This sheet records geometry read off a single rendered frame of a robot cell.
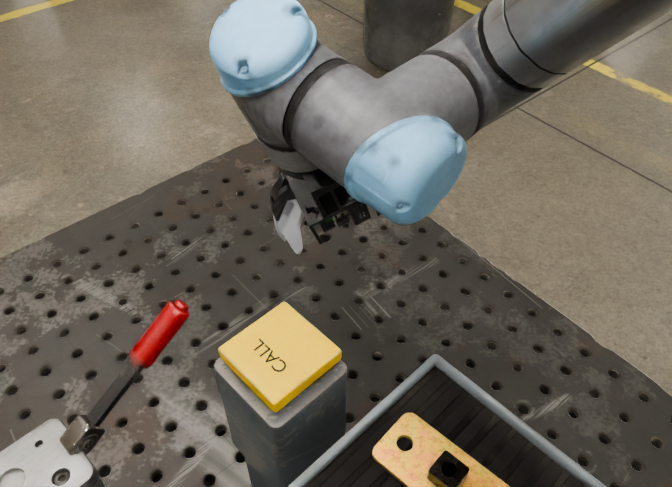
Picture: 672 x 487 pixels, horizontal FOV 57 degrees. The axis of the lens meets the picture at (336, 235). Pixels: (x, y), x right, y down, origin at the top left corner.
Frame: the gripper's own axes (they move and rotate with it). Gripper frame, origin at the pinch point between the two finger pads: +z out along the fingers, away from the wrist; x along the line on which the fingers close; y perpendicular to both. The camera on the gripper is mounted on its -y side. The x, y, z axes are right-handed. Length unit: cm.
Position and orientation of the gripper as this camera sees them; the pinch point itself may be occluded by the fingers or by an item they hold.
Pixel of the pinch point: (338, 207)
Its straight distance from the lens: 75.8
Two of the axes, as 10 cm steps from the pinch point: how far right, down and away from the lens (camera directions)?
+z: 1.9, 3.6, 9.1
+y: 4.0, 8.2, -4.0
